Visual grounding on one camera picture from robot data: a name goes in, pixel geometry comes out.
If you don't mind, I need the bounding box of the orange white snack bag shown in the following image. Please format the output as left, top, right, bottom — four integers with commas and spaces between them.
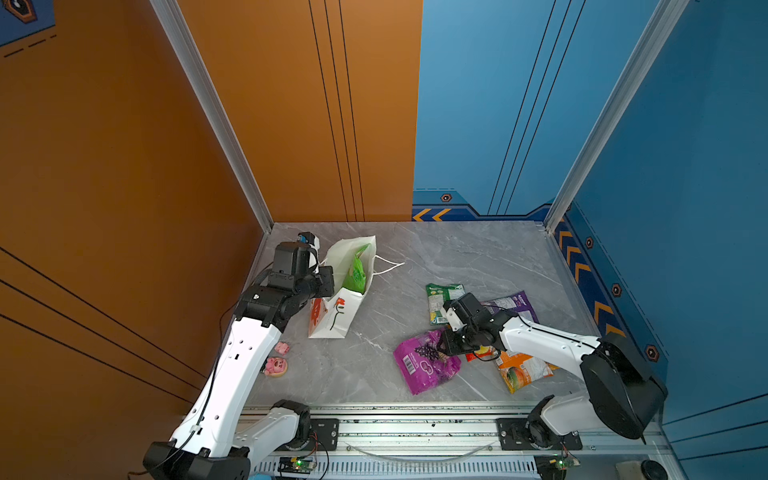
495, 352, 553, 394

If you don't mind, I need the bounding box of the white paper bag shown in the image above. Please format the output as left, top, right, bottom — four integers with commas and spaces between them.
308, 236, 403, 339

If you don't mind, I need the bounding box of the magenta grape snack bag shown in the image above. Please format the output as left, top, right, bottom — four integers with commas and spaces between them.
393, 330, 461, 395

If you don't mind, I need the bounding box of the green snack bag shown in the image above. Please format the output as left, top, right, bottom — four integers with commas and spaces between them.
342, 244, 369, 294

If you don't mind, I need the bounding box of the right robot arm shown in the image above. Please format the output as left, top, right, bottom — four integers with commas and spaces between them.
437, 293, 668, 449

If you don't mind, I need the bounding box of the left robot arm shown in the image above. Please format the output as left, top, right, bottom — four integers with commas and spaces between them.
143, 232, 334, 479

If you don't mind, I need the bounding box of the red yellow snack packet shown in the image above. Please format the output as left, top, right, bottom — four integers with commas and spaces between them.
465, 347, 499, 362

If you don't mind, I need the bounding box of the green white snack packet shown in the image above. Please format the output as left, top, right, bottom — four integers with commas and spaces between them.
426, 283, 465, 325

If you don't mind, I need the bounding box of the purple snack packet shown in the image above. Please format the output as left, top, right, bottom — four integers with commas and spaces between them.
481, 291, 539, 323

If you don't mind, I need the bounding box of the small pink block toy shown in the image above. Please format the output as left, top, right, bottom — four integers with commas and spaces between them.
274, 342, 290, 355

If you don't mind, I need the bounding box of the pink pig toy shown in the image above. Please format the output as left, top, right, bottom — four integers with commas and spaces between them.
261, 357, 288, 378

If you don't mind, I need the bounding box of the green circuit board right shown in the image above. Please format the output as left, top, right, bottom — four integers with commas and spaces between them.
534, 456, 581, 480

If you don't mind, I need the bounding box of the green circuit board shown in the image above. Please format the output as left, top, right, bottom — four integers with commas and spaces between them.
277, 457, 317, 478
534, 456, 581, 480

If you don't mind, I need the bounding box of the green circuit board left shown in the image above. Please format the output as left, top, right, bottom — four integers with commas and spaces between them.
277, 457, 317, 478

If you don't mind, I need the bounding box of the black round knob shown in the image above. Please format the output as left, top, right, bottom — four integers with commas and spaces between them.
640, 459, 669, 480

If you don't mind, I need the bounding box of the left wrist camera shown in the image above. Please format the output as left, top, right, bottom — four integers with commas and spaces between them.
299, 231, 320, 255

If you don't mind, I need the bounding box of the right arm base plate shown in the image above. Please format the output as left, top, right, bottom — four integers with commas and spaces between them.
495, 418, 583, 451

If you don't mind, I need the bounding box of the aluminium frame rail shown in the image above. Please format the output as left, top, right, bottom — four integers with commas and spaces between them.
249, 402, 686, 479

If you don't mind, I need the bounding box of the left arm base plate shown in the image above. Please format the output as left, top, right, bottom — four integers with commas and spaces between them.
276, 418, 340, 452

